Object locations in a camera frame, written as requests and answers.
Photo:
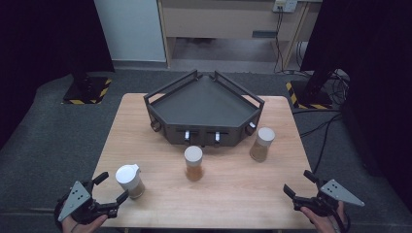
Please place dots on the dark curtain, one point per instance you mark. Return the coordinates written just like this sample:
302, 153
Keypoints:
372, 64
39, 48

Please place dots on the white power strip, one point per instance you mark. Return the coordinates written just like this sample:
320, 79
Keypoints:
285, 5

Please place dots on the orange powder spice jar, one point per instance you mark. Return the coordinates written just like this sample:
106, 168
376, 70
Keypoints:
193, 158

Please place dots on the person's left hand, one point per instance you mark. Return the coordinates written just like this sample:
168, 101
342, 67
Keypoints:
81, 228

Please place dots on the black corner rack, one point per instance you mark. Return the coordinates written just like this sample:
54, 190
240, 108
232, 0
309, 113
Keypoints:
202, 103

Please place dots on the black stand with striped base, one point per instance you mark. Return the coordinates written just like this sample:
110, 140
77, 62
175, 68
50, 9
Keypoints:
85, 92
311, 93

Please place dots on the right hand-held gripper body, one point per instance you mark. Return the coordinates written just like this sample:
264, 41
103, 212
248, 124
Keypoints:
338, 192

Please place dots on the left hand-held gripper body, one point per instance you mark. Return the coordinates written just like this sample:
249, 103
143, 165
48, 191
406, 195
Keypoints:
75, 199

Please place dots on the tan powder spice jar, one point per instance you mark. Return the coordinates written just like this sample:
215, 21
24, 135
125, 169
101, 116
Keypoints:
264, 139

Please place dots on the spice jar with spouted lid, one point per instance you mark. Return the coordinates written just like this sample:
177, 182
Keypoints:
128, 176

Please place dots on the light wooden desk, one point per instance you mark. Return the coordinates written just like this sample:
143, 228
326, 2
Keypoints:
210, 22

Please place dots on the person's right hand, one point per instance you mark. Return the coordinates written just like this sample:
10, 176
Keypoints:
325, 225

